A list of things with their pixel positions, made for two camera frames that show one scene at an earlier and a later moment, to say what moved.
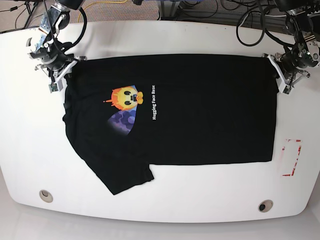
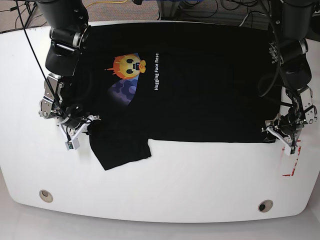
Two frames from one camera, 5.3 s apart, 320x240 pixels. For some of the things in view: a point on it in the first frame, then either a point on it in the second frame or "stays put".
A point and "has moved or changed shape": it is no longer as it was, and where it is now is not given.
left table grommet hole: (46, 196) stays put
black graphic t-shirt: (126, 113) has moved or changed shape
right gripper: (289, 65) -> (287, 128)
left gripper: (58, 64) -> (73, 123)
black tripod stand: (30, 12) stays put
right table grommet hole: (265, 206) stays put
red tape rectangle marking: (299, 149) stays put
